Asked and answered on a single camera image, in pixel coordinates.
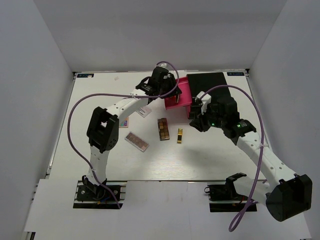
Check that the blue label left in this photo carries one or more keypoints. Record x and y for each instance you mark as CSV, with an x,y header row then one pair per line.
x,y
85,75

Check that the blue label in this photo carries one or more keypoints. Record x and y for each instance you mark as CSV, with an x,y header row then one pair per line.
x,y
234,74
85,75

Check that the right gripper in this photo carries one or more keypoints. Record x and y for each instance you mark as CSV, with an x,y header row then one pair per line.
x,y
198,122

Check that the pink brown eyeshadow palette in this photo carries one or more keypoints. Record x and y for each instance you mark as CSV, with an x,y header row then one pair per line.
x,y
136,141

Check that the colourful eyeshadow palette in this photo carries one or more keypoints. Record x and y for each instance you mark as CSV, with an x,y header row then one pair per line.
x,y
124,123

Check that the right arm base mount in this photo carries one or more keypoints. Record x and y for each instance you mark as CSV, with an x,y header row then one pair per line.
x,y
223,198

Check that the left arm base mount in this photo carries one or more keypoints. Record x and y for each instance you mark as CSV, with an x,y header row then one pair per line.
x,y
103,199

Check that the pink drawer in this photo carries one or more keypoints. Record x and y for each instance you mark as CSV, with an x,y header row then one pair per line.
x,y
185,98

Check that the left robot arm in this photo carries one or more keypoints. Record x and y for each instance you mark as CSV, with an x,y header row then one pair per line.
x,y
103,129

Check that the brown eyeshadow palette upright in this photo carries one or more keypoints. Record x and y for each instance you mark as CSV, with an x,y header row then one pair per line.
x,y
163,129

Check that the gold black lipstick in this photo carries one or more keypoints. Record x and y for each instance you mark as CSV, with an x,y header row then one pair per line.
x,y
179,135

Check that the white labelled card box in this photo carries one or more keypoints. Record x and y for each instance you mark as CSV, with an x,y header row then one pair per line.
x,y
144,111

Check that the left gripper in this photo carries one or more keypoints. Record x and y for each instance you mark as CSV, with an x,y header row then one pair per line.
x,y
171,80

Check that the blue label right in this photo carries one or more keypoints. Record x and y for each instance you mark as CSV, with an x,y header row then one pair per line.
x,y
234,74

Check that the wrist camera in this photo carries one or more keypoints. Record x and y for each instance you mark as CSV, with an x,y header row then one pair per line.
x,y
163,65
203,99

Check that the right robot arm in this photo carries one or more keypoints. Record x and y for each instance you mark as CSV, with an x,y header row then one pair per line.
x,y
285,193

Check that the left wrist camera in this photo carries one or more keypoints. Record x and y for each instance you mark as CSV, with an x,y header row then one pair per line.
x,y
163,65

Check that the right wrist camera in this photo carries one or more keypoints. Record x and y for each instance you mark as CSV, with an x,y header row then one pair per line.
x,y
203,99

